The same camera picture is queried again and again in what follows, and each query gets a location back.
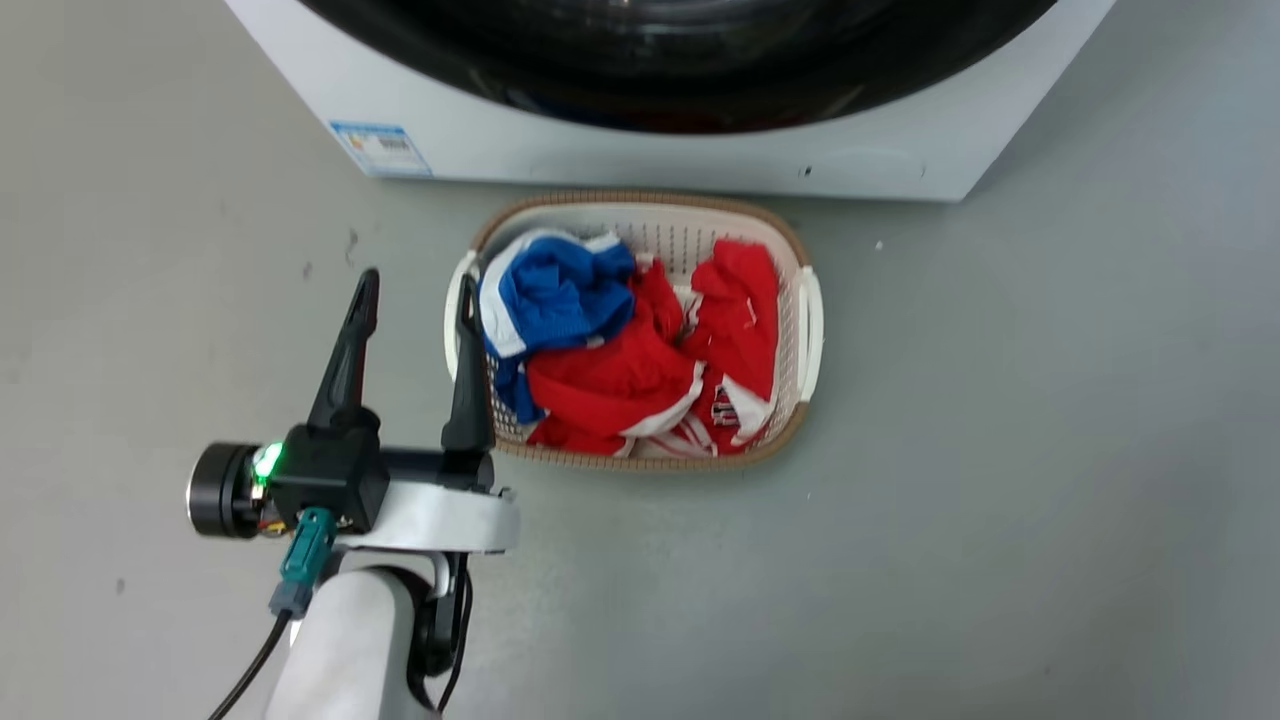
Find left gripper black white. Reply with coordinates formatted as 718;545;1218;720
186;267;521;557

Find white washing machine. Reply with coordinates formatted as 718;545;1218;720
224;0;1117;203

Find black washing machine door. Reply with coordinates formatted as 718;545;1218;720
297;0;1059;136

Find blue and white garment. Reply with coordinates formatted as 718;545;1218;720
478;228;638;425

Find blue energy label sticker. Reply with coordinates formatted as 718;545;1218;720
329;121;434;179

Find red and white garment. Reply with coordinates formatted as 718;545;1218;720
524;238;781;459

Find white plastic laundry basket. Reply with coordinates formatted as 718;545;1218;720
444;192;825;473

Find black cable with teal connector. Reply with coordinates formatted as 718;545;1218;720
208;507;337;720

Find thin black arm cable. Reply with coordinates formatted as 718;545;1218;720
436;552;475;715

